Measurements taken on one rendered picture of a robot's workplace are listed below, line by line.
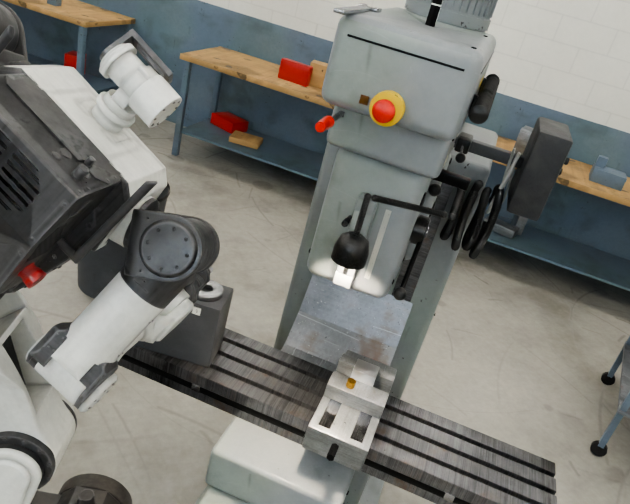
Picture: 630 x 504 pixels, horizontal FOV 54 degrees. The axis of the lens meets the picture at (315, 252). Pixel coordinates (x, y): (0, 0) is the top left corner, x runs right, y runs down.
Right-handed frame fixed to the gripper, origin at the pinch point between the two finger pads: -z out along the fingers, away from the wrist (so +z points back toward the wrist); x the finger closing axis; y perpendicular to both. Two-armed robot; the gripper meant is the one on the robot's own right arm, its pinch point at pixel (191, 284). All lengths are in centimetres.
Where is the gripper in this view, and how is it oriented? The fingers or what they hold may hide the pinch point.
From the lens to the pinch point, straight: 148.2
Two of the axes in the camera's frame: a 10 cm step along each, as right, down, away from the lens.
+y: -7.3, -6.9, -0.1
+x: 6.8, -7.3, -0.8
